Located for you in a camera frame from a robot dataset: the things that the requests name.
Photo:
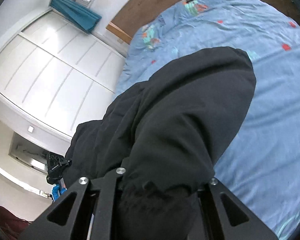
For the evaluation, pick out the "black puffer jacket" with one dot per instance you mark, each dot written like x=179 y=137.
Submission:
x=172 y=128

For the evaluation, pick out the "blue and white gloved hand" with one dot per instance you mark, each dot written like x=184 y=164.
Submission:
x=57 y=191

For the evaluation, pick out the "white sliding wardrobe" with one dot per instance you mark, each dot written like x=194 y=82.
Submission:
x=58 y=74

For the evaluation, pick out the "teal curtain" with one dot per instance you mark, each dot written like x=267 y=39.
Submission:
x=80 y=16

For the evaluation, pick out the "wooden bed headboard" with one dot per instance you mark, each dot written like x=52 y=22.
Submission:
x=134 y=15

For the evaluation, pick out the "blue cartoon print bedsheet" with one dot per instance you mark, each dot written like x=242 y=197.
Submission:
x=261 y=166

